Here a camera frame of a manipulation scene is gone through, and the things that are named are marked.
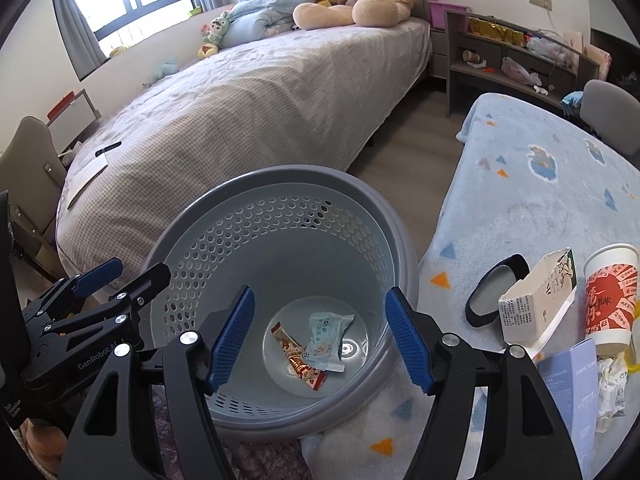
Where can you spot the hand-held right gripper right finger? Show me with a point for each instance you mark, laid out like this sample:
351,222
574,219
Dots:
407,345

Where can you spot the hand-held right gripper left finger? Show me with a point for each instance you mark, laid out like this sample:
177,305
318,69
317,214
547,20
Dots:
231,342

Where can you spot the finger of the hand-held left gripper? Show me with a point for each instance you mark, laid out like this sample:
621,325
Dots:
145,282
100,275

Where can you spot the grey perforated waste basket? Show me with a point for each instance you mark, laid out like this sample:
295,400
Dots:
300,260

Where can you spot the white and green milk carton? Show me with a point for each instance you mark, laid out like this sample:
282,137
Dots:
525,310

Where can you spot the white and red paper cup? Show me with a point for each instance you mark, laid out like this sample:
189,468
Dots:
610,300

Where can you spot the person's left hand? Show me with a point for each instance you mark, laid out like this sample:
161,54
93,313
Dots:
45,447

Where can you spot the red snack wrapper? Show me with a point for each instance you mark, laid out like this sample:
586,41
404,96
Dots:
300,366

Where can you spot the white and blue wipe packet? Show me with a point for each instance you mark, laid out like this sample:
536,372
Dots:
325,340

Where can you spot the white paper sheet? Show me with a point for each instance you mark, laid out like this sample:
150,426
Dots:
90,177

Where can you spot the black pen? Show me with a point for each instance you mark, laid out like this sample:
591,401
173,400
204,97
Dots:
107,149

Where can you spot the beige chair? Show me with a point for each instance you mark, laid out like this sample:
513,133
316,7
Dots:
30,160

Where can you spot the pale blue leaflet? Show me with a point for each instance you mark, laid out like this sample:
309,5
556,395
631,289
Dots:
570,400

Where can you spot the light blue printed blanket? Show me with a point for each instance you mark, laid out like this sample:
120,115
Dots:
525,200

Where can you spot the crumpled white paper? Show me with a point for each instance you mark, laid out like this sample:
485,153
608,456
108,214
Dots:
612,390

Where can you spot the bed with grey checked cover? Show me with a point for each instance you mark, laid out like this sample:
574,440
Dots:
250,100

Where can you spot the small blue plush toy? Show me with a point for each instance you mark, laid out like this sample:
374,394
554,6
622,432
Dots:
167,67

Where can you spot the small yellow toy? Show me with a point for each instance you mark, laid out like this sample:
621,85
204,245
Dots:
118,51

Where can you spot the small green plush doll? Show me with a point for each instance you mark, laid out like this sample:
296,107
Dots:
216,29

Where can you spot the grey shelf unit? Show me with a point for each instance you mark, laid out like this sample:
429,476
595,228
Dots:
480,77

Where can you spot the light blue quilt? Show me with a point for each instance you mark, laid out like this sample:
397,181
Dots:
265,15

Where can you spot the teal cloth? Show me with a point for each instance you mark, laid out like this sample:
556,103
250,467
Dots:
572,102

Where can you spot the grey nightstand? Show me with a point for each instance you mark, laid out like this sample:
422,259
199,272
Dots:
437,52

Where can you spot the small paper cup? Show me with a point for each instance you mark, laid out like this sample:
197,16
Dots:
471,56

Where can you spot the pink plastic bag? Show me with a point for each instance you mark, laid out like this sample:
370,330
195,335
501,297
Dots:
520,71

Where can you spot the grey upholstered chair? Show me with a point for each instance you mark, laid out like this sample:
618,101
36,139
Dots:
612,110

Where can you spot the golden snack packets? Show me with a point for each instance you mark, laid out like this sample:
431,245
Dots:
495,32

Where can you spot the white plastic bag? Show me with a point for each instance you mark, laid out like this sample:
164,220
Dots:
547,46

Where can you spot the pink storage box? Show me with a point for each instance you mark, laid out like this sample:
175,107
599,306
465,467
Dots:
445,15

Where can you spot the pink paper bag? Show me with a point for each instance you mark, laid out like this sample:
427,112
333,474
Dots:
597,62

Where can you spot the wall outlet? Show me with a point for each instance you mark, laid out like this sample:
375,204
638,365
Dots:
540,1

